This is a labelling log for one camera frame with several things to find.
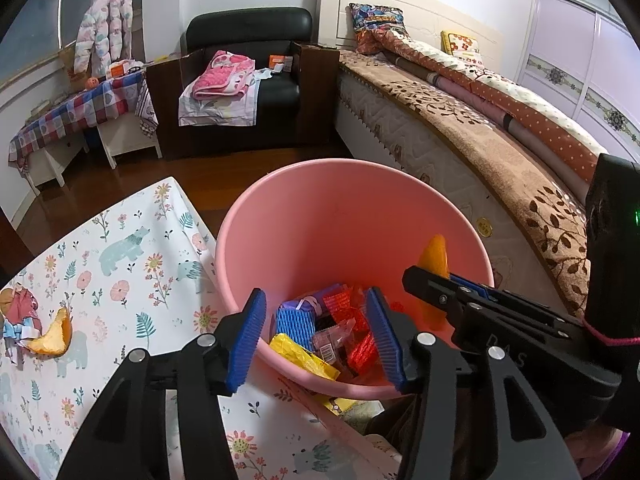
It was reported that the orange peel piece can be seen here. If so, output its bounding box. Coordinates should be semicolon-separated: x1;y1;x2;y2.
416;233;450;334

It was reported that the yellow plastic wrapper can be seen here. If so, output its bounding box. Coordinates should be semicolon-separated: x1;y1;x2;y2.
269;334;341;380

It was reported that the red snack bag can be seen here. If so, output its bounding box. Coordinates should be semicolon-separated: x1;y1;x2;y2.
322;285;378;376

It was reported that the blue foam net sleeve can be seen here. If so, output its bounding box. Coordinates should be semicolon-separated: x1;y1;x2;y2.
274;307;316;351

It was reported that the orange plastic bag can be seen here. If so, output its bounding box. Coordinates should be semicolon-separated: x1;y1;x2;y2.
312;318;356;365

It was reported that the right hand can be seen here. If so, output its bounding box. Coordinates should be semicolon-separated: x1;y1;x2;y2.
564;425;623;469

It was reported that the floral bear tablecloth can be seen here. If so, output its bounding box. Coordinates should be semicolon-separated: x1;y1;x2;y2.
1;178;399;479

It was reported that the pink plastic bucket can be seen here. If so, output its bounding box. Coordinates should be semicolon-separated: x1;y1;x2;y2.
214;157;497;402

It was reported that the orange peel on table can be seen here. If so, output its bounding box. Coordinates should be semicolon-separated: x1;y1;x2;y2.
26;308;73;356

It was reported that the bed with brown blanket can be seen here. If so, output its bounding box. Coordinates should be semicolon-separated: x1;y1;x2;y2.
318;0;601;316

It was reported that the white wardrobe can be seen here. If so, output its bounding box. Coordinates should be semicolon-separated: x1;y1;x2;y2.
518;0;639;162

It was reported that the white folded cloth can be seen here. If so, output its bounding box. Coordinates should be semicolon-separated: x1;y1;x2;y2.
178;68;272;127

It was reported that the white side table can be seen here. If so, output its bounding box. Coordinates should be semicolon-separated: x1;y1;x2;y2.
25;113;163;195

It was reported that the right black leather armchair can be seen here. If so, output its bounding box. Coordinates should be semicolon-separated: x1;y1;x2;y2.
146;6;338;159

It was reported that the yellow patterned pillow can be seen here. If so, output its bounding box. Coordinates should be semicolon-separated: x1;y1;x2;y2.
440;30;482;58

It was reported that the pink folded blanket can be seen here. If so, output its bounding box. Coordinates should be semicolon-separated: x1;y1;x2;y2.
192;50;255;101

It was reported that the checkered tablecloth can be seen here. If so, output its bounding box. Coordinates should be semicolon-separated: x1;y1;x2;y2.
8;70;158;174

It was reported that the orange box on armchair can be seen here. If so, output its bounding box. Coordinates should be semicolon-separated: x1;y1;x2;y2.
268;54;294;73

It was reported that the orange box on table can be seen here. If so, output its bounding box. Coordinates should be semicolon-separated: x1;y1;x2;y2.
106;60;129;78

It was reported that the colourful patterned pillow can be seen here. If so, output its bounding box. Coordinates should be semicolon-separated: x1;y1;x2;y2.
349;2;408;55

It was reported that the pink hanging puffer jacket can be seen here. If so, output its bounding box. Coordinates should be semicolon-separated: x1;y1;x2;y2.
74;0;134;78

